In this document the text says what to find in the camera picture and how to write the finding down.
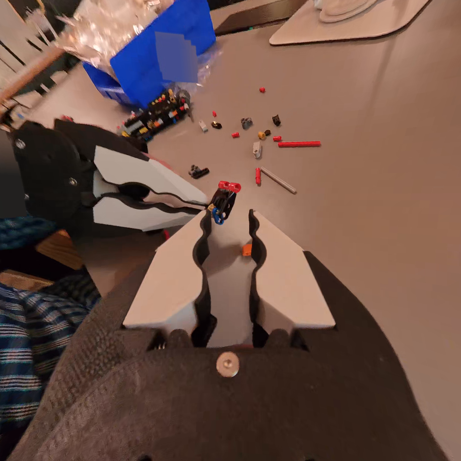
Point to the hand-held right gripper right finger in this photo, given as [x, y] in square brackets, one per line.
[288, 288]

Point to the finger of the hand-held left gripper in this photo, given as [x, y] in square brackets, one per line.
[122, 216]
[151, 173]

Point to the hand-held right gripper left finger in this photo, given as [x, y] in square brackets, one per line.
[169, 288]

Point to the orange short beam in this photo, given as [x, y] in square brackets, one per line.
[247, 250]

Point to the black frame with red pins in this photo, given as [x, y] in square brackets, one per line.
[225, 198]

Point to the small grey axle with gears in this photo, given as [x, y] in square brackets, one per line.
[217, 215]

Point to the person's left forearm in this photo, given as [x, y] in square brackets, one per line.
[25, 230]

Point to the partly built lego model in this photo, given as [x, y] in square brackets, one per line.
[155, 120]

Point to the person's left hand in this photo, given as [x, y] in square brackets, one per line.
[158, 162]

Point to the brown wooden panel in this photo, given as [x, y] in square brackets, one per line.
[59, 248]

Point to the blue plastic bin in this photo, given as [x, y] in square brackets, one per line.
[102, 83]
[144, 64]

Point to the long grey axle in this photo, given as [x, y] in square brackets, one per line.
[278, 179]

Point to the white slatted furniture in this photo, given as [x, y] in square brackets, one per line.
[18, 43]

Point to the small black connector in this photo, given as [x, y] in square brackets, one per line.
[276, 120]

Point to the person's blue plaid shirt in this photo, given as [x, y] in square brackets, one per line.
[36, 342]

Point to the long red axle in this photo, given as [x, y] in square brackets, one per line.
[299, 144]

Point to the crinkled clear plastic bag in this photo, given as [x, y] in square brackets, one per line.
[108, 28]

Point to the white round base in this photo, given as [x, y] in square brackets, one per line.
[342, 10]

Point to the brown wooden rail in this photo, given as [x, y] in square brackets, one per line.
[32, 70]

